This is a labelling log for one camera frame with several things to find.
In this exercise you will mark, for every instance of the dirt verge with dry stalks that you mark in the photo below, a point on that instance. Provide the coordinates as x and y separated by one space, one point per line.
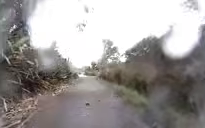
20 110

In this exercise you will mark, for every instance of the row of dark bushes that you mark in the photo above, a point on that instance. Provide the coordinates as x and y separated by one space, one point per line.
143 73

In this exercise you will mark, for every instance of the small dark stone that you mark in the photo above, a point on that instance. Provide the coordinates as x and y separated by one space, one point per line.
87 104

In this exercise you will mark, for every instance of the grass verge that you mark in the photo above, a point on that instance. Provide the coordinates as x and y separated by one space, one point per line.
133 96

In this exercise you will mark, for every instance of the grey asphalt road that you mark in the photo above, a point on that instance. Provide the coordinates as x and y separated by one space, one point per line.
76 111

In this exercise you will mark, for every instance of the bare pale tree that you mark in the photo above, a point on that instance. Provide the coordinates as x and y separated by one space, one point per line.
108 53

